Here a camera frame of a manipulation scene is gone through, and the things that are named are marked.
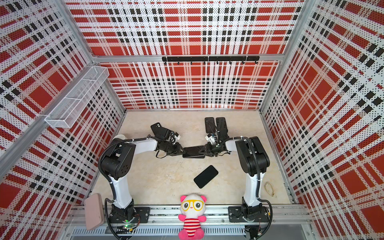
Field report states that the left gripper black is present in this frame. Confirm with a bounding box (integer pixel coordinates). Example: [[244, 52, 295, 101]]
[[161, 141, 187, 156]]

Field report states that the black phone case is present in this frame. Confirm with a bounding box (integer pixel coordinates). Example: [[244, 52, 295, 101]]
[[151, 123, 164, 138], [182, 146, 206, 159]]

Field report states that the black phone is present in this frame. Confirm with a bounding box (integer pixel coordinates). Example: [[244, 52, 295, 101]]
[[194, 165, 219, 189], [216, 117, 228, 136], [205, 117, 216, 134]]

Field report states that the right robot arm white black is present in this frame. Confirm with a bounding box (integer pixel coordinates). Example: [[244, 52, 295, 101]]
[[200, 129, 270, 212]]

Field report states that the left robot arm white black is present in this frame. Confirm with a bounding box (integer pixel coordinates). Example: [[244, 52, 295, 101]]
[[98, 127, 185, 209]]

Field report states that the pink phone case at edge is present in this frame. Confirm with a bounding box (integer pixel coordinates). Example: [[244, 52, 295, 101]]
[[85, 194, 104, 231]]

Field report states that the white mug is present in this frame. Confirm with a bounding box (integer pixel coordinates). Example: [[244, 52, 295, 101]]
[[112, 134, 126, 143]]

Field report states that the pink panda plush toy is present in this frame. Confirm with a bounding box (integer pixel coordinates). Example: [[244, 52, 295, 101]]
[[178, 194, 207, 240]]

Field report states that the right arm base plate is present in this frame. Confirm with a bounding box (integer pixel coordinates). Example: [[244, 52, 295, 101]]
[[228, 206, 270, 223]]

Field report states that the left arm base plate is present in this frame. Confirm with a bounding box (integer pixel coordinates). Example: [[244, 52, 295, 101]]
[[109, 206, 151, 224]]

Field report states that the black wall hook rail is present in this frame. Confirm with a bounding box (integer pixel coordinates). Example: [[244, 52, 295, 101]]
[[162, 56, 260, 63]]

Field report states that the white wire mesh basket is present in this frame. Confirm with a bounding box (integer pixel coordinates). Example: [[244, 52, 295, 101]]
[[45, 66, 109, 129]]

